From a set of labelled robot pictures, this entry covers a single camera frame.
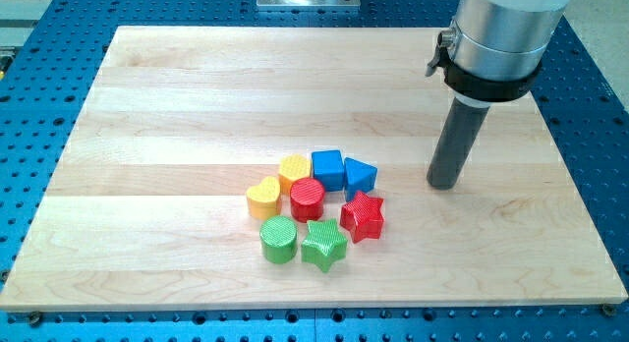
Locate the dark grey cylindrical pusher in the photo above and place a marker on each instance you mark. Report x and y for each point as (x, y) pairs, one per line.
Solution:
(457, 137)

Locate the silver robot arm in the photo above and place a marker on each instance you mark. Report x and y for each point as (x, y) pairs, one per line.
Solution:
(490, 53)

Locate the red star block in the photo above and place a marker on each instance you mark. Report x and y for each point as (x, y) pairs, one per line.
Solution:
(362, 217)

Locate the green star block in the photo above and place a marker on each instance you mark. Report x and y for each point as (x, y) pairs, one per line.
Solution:
(324, 244)

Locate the blue triangle block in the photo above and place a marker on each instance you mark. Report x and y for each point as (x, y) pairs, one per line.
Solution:
(359, 176)

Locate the blue cube block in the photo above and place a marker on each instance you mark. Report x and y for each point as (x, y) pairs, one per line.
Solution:
(329, 169)

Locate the red cylinder block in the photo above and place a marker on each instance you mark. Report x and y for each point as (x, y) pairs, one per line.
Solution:
(306, 198)

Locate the yellow hexagon block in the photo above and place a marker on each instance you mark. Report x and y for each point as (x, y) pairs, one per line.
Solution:
(291, 169)

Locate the yellow heart block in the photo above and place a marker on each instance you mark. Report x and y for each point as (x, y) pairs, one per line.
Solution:
(264, 199)

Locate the green cylinder block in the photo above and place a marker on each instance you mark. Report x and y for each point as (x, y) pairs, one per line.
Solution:
(278, 236)

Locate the wooden board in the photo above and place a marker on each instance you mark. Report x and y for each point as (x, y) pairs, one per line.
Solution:
(146, 209)

